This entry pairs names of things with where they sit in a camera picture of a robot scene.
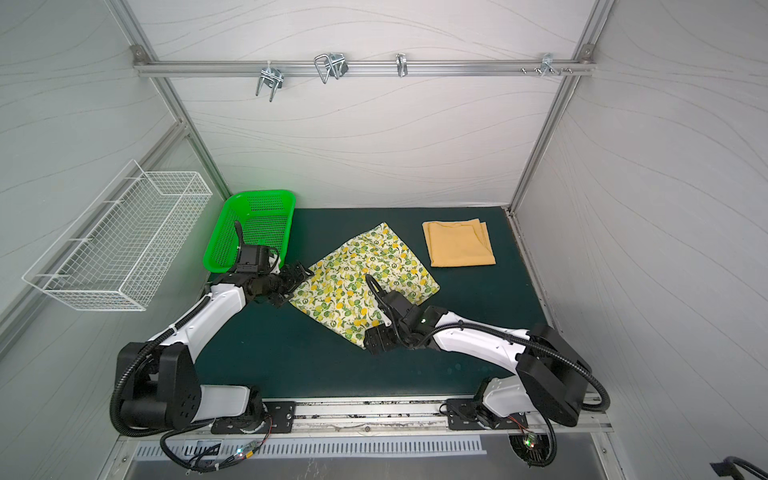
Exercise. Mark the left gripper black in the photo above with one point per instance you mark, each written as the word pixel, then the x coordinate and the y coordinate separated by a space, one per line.
pixel 291 280

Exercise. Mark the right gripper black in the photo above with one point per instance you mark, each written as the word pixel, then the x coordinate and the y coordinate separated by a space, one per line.
pixel 385 327

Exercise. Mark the floral patterned skirt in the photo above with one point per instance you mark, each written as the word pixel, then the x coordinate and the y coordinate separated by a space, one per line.
pixel 337 295

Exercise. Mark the yellow skirt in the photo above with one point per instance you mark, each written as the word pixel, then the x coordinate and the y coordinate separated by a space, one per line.
pixel 458 244

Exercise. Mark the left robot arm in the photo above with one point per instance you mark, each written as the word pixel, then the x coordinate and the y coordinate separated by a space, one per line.
pixel 157 388

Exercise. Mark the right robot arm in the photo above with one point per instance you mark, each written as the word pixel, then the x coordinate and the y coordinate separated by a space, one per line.
pixel 547 375

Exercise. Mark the dark green table mat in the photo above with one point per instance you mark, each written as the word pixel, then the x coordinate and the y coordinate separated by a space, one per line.
pixel 286 354

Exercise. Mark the green plastic basket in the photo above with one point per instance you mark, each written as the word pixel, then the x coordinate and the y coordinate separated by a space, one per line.
pixel 265 218

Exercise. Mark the metal u-bolt clamp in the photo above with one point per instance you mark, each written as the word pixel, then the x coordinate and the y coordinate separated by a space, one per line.
pixel 270 79

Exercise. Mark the metal double hook clamp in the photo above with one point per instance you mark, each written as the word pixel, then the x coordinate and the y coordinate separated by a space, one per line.
pixel 331 65

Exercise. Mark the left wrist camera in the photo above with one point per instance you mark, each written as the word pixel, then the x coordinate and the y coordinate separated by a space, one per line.
pixel 253 259

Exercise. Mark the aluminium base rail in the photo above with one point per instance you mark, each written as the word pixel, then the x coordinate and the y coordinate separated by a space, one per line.
pixel 398 416

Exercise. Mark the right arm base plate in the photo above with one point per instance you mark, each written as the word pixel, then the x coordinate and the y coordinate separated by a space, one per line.
pixel 464 414

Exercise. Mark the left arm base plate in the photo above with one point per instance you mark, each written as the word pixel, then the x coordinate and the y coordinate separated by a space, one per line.
pixel 274 416

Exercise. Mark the white slotted cable duct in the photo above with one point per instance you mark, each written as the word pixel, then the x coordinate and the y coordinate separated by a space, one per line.
pixel 338 447

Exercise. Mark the white wire basket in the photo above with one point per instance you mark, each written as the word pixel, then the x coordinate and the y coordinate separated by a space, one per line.
pixel 116 253

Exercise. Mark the aluminium crossbar rail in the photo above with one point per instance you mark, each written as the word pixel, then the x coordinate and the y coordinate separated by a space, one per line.
pixel 357 68

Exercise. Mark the small metal ring hook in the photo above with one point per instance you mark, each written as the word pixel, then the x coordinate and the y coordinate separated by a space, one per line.
pixel 401 65

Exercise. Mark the metal bracket with bolts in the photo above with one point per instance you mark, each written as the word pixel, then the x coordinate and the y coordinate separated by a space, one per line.
pixel 547 68

